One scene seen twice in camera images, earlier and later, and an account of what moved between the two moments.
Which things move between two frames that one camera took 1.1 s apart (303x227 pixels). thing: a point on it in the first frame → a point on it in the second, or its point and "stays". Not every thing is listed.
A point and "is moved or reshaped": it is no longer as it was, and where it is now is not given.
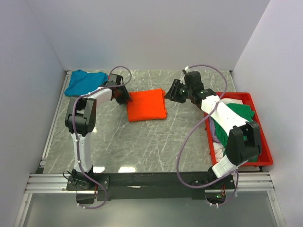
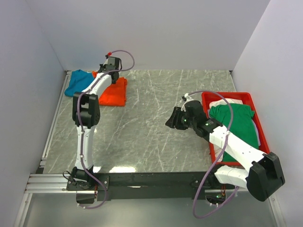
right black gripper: [173, 93] → [173, 121]
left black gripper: [126, 97] → [102, 66]
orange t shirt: [147, 105] is moved or reshaped
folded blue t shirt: [82, 82] stays
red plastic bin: [265, 158] stays
